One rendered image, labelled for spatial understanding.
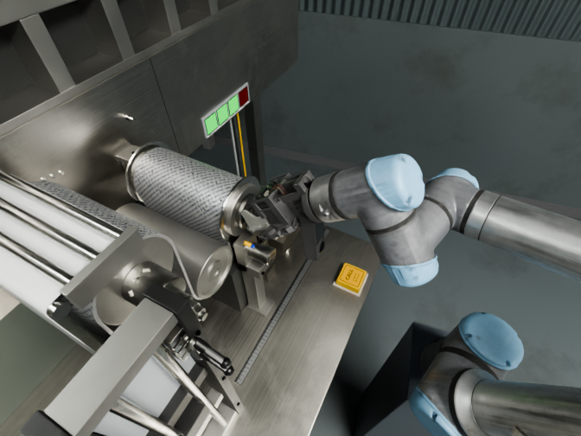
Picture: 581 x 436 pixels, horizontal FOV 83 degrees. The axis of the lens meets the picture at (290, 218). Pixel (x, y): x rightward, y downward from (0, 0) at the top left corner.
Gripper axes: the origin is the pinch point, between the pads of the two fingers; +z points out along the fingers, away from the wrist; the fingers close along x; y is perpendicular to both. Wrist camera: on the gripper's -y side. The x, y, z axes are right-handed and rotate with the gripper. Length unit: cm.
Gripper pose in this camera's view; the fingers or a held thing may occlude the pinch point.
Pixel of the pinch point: (255, 225)
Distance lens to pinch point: 68.1
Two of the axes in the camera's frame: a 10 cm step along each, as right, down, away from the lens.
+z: -6.8, 1.4, 7.2
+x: -4.6, 6.7, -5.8
